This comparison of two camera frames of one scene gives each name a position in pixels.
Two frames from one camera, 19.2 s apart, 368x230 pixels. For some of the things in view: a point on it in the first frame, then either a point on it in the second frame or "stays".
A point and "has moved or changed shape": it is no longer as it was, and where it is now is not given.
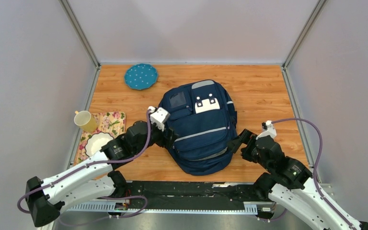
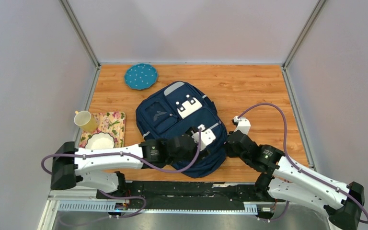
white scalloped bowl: x=96 y=142 stays
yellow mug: x=84 y=119 stays
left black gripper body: x=158 y=137 to x=204 y=153
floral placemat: x=113 y=123 stays
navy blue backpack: x=201 y=127 has moved or changed shape
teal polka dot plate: x=141 y=76 stays
